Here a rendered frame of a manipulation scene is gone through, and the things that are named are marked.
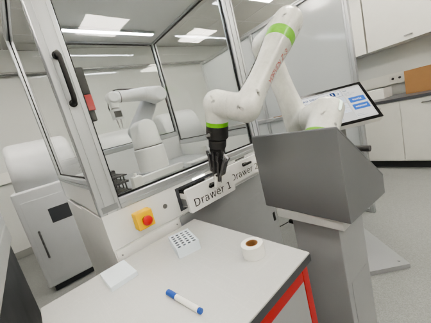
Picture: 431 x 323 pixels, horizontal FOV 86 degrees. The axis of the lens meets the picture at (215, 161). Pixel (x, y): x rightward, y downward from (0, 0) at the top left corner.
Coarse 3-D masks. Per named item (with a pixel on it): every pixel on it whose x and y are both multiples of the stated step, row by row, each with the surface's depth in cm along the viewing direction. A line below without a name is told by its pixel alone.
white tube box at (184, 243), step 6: (174, 234) 91; (180, 234) 91; (186, 234) 89; (192, 234) 87; (174, 240) 86; (180, 240) 85; (186, 240) 84; (192, 240) 83; (198, 240) 82; (174, 246) 81; (180, 246) 81; (186, 246) 80; (192, 246) 81; (198, 246) 82; (180, 252) 79; (186, 252) 80; (192, 252) 81; (180, 258) 80
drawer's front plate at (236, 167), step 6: (252, 156) 139; (240, 162) 132; (252, 162) 139; (228, 168) 126; (234, 168) 129; (240, 168) 132; (246, 168) 136; (252, 168) 139; (246, 174) 136; (234, 180) 129; (240, 180) 132
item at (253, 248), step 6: (246, 240) 73; (252, 240) 72; (258, 240) 71; (246, 246) 70; (252, 246) 69; (258, 246) 68; (246, 252) 68; (252, 252) 68; (258, 252) 68; (264, 252) 70; (246, 258) 69; (252, 258) 68; (258, 258) 68
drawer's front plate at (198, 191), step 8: (224, 176) 115; (232, 176) 118; (200, 184) 105; (208, 184) 108; (224, 184) 115; (232, 184) 118; (184, 192) 101; (192, 192) 102; (200, 192) 105; (208, 192) 108; (216, 192) 111; (224, 192) 114; (192, 200) 102; (200, 200) 105; (208, 200) 108; (192, 208) 102; (200, 208) 104
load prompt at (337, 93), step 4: (332, 92) 155; (336, 92) 154; (340, 92) 154; (316, 96) 156; (320, 96) 155; (324, 96) 155; (332, 96) 154; (336, 96) 153; (304, 100) 156; (308, 100) 156; (312, 100) 155; (304, 104) 154
